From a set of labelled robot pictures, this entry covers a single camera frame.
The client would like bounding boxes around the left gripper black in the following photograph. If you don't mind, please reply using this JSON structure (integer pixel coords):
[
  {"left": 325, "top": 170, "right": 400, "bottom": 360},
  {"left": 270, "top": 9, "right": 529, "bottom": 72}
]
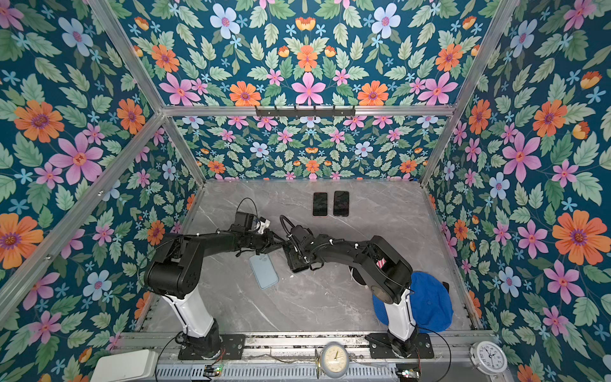
[{"left": 242, "top": 228, "right": 286, "bottom": 256}]

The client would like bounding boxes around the light blue phone case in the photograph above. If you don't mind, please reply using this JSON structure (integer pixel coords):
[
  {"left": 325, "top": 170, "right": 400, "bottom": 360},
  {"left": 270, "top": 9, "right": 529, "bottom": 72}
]
[{"left": 249, "top": 254, "right": 279, "bottom": 290}]

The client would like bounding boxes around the black phone pink edge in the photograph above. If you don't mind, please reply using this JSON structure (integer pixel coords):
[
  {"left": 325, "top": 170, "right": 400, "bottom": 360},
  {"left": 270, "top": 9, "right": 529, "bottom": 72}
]
[{"left": 312, "top": 192, "right": 329, "bottom": 217}]

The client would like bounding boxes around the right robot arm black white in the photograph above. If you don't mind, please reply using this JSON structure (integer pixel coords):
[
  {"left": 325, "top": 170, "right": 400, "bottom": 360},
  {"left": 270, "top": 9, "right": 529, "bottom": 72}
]
[{"left": 283, "top": 225, "right": 418, "bottom": 358}]

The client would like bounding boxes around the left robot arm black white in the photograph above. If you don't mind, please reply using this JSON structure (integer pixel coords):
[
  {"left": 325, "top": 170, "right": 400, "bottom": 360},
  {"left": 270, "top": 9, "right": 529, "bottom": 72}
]
[{"left": 145, "top": 229, "right": 284, "bottom": 359}]

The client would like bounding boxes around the round beige clock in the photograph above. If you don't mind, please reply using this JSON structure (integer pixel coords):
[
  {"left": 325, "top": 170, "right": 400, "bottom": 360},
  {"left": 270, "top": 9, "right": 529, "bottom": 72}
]
[{"left": 319, "top": 342, "right": 350, "bottom": 378}]

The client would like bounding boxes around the blue cloth hat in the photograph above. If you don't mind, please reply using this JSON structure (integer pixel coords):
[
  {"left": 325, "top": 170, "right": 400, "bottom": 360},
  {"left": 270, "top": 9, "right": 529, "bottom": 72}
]
[{"left": 372, "top": 272, "right": 453, "bottom": 341}]

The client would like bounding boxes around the white box device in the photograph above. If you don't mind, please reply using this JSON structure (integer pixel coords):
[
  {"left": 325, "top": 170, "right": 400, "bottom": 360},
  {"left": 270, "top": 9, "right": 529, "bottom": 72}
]
[{"left": 91, "top": 350, "right": 159, "bottom": 382}]

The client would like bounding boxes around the white alarm clock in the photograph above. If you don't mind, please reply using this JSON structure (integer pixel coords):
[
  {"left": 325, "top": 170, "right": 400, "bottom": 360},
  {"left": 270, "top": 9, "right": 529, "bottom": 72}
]
[{"left": 469, "top": 341, "right": 509, "bottom": 376}]

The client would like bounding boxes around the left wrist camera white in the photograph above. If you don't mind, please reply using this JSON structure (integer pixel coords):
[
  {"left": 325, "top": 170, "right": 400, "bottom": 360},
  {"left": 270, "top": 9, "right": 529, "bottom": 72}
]
[{"left": 256, "top": 216, "right": 270, "bottom": 235}]

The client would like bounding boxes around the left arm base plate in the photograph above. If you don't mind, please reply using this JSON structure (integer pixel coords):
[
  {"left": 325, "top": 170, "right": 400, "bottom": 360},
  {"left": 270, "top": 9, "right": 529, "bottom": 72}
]
[{"left": 178, "top": 334, "right": 246, "bottom": 361}]

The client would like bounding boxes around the black hook rail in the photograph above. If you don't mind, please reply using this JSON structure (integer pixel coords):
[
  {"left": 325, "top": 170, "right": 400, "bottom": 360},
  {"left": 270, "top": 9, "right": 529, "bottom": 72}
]
[{"left": 255, "top": 106, "right": 356, "bottom": 118}]

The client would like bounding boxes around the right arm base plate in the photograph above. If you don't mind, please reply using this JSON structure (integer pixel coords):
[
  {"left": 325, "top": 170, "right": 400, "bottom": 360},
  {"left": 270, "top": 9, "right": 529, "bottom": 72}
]
[{"left": 364, "top": 332, "right": 434, "bottom": 359}]

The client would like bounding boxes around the aluminium front rail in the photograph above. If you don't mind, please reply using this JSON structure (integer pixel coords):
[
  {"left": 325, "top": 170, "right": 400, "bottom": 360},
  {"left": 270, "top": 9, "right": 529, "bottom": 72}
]
[{"left": 112, "top": 330, "right": 496, "bottom": 357}]

